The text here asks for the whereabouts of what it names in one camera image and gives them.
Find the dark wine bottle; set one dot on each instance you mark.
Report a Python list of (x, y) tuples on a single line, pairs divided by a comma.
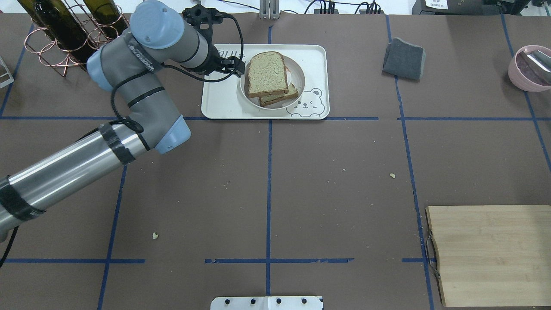
[(107, 15), (66, 34)]

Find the wooden cutting board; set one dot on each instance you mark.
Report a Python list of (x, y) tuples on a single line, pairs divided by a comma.
[(492, 255)]

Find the bread slice under egg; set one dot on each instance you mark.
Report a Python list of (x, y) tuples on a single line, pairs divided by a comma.
[(271, 99)]

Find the copper wire bottle rack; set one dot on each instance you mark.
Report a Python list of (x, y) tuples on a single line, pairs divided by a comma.
[(82, 14)]

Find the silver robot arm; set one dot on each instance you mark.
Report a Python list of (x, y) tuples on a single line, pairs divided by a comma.
[(128, 65)]

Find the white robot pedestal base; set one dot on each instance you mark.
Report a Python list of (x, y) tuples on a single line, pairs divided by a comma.
[(268, 303)]

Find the bread slice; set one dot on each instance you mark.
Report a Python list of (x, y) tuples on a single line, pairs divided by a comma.
[(271, 99), (266, 75)]

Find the pink bowl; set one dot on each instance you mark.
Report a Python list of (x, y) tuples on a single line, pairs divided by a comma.
[(522, 76)]

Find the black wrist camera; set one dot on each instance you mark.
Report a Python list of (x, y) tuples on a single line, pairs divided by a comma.
[(202, 17)]

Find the dark wine bottle upper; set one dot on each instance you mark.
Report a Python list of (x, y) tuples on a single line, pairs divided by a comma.
[(66, 34)]

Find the grey folded cloth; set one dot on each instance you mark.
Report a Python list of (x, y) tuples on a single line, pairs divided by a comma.
[(404, 59)]

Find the dark wine bottle lower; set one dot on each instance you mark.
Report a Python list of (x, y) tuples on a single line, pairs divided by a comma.
[(107, 15)]

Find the white round plate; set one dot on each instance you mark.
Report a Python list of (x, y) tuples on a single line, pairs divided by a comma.
[(295, 75)]

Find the metal scoop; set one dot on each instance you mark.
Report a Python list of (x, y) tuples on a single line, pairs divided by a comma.
[(539, 62)]

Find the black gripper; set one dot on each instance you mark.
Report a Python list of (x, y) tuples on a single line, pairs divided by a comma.
[(214, 62)]

